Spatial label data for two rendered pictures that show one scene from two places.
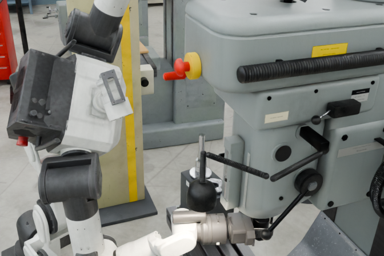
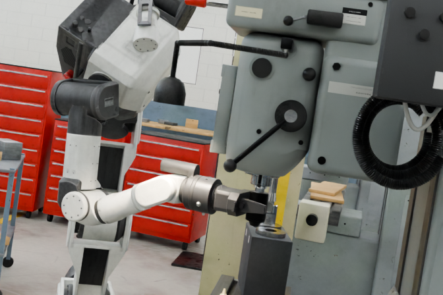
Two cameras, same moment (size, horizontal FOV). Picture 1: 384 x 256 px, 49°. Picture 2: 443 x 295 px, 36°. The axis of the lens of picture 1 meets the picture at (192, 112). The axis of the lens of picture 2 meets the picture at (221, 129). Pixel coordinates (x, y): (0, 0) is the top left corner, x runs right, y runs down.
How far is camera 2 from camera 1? 118 cm
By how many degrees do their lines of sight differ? 37
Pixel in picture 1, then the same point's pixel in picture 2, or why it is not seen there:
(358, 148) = (357, 89)
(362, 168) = not seen: hidden behind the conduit
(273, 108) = (245, 1)
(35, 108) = (80, 23)
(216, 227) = (202, 182)
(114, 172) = not seen: outside the picture
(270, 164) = (248, 80)
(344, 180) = (341, 131)
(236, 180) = (225, 114)
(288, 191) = (269, 126)
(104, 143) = (128, 76)
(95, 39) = (164, 0)
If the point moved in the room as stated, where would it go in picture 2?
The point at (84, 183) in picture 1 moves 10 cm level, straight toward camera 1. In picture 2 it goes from (89, 91) to (72, 89)
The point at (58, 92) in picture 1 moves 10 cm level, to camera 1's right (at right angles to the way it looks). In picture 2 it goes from (105, 20) to (134, 23)
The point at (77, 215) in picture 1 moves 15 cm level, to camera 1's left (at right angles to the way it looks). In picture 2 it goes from (74, 126) to (32, 117)
